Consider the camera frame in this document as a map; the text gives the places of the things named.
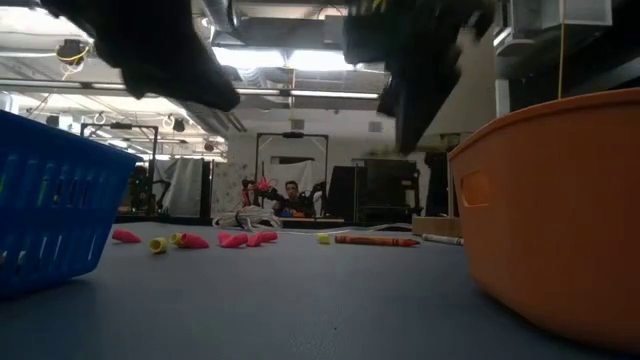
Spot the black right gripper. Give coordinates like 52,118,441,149
343,0,499,154

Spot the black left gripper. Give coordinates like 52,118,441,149
39,0,242,112

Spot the white lamp wooden base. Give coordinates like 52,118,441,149
412,19,500,239

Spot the white sheet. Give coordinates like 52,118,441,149
158,157,205,217
210,162,251,217

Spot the black cabinet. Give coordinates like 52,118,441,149
327,158,422,225

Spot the white cloth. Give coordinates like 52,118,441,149
263,158,327,211

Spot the grey crayon white wrapper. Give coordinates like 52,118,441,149
421,233,465,247

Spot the person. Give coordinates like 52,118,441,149
279,179,314,219

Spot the white ceiling unit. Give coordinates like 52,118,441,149
508,0,614,57

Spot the orange plastic bin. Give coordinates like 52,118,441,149
447,88,640,354

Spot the blue mesh basket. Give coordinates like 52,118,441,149
0,108,144,300

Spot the black gantry frame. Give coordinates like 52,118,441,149
253,131,330,221
78,122,160,216

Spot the ceiling light rail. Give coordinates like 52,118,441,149
0,79,381,101

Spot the yellow hanging cord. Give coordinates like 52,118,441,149
557,22,567,101

